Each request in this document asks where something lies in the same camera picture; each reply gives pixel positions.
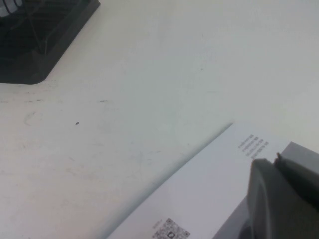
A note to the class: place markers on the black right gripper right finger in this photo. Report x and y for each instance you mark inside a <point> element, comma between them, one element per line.
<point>299,179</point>

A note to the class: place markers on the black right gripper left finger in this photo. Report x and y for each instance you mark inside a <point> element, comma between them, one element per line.
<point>274,204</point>

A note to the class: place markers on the black plastic drain tray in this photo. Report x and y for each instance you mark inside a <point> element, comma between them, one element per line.
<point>62,37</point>

